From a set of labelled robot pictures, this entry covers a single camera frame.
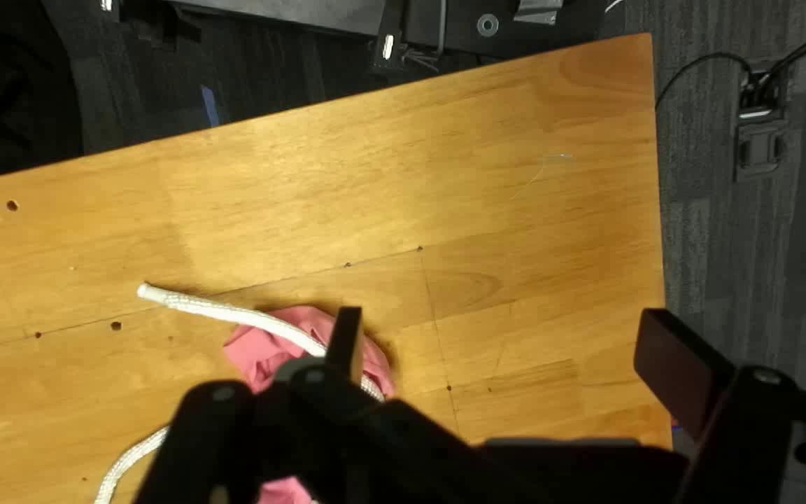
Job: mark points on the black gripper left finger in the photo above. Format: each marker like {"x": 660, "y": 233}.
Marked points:
{"x": 265, "y": 436}

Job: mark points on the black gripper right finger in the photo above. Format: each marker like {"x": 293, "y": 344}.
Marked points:
{"x": 692, "y": 372}

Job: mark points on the pink t-shirt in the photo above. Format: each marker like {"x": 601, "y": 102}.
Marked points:
{"x": 265, "y": 358}

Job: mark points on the black floor outlet box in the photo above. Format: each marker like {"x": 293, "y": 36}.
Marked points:
{"x": 759, "y": 149}

